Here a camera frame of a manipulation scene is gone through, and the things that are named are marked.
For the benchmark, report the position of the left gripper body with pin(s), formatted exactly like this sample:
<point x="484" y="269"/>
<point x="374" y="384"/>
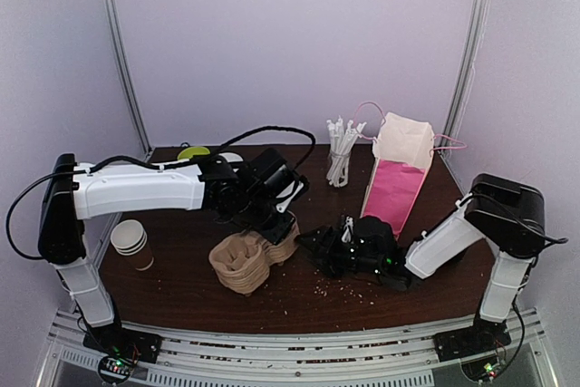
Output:
<point x="272" y="231"/>

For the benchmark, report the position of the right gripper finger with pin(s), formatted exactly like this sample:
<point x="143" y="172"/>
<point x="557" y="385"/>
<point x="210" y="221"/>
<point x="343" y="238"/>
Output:
<point x="321" y="263"/>
<point x="312" y="239"/>

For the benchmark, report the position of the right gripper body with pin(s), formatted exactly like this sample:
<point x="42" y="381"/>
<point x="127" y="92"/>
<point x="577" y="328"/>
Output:
<point x="333" y="250"/>

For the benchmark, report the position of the cardboard cup carrier stack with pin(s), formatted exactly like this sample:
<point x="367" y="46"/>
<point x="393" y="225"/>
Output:
<point x="242" y="261"/>

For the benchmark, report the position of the pink paper bag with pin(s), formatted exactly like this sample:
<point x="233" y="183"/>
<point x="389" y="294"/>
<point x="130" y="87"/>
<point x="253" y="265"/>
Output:
<point x="403" y="151"/>

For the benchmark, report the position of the stack of paper cups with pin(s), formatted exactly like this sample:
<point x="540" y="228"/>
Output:
<point x="130" y="240"/>

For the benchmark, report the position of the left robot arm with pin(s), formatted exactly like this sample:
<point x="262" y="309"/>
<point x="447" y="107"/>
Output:
<point x="254" y="194"/>

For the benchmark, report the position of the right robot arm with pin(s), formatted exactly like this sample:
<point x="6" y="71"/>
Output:
<point x="506" y="213"/>

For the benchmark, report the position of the white and orange bowl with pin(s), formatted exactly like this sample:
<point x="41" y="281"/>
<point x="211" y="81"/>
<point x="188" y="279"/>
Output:
<point x="232" y="157"/>

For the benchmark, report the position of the glass with wrapped straws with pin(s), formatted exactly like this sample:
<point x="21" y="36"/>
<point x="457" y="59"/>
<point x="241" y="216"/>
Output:
<point x="342" y="136"/>

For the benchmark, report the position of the green bowl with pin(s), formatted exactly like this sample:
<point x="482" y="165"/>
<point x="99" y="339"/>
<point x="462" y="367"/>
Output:
<point x="193" y="152"/>

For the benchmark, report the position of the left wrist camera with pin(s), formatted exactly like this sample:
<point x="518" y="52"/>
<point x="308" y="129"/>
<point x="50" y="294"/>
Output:
<point x="290" y="193"/>

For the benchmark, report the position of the front aluminium rail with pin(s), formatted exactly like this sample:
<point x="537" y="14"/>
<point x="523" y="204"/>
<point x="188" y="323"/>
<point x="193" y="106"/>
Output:
<point x="398" y="356"/>

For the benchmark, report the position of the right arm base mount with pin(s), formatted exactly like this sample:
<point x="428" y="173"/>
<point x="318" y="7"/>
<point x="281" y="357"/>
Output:
<point x="466" y="344"/>

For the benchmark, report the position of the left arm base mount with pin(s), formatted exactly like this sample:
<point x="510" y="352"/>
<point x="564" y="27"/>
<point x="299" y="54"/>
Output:
<point x="126" y="344"/>

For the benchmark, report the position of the right aluminium frame post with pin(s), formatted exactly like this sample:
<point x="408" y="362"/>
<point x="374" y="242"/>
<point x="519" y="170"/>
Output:
<point x="466" y="74"/>

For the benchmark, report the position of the aluminium frame post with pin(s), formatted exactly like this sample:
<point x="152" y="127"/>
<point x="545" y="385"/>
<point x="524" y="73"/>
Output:
<point x="466" y="74"/>
<point x="124" y="73"/>

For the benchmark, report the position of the left aluminium frame post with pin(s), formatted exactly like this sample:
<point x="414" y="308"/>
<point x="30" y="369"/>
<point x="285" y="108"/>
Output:
<point x="124" y="73"/>

